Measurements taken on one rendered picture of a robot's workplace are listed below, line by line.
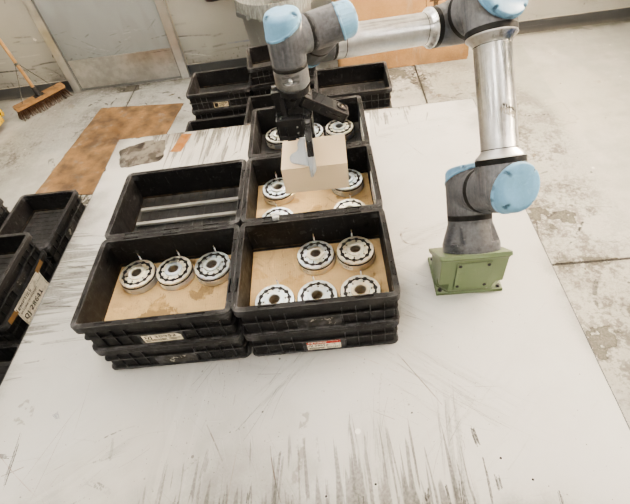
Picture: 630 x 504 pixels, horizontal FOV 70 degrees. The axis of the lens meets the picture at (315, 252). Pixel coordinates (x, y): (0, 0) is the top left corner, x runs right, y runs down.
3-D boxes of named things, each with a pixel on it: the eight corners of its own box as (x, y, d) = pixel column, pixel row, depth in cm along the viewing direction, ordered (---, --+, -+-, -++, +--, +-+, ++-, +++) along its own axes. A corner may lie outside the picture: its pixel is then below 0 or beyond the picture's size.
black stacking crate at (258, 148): (361, 123, 171) (360, 96, 162) (371, 172, 151) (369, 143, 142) (259, 136, 173) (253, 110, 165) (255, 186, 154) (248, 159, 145)
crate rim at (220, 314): (242, 229, 126) (239, 223, 125) (232, 318, 106) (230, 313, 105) (106, 244, 129) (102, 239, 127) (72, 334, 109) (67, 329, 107)
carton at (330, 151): (346, 157, 119) (344, 133, 114) (349, 187, 111) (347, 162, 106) (287, 164, 121) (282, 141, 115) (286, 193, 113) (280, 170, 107)
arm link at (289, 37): (310, 9, 85) (269, 23, 83) (317, 65, 93) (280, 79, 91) (292, -2, 90) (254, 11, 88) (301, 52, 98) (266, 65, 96)
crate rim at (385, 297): (383, 212, 124) (383, 206, 122) (401, 301, 104) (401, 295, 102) (242, 229, 126) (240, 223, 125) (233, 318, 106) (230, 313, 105)
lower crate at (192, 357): (257, 274, 142) (249, 249, 133) (252, 360, 122) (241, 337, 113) (136, 287, 144) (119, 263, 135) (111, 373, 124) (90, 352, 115)
